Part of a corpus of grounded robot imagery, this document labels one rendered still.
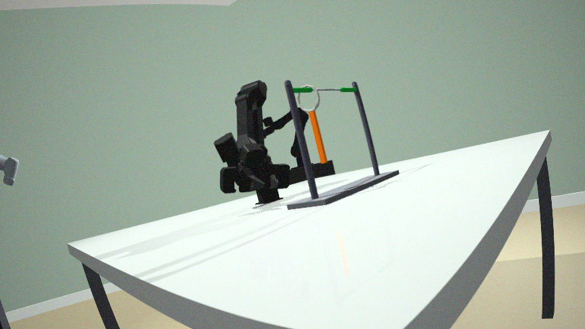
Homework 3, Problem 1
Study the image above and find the orange bar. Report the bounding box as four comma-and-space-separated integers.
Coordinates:
297, 85, 328, 164

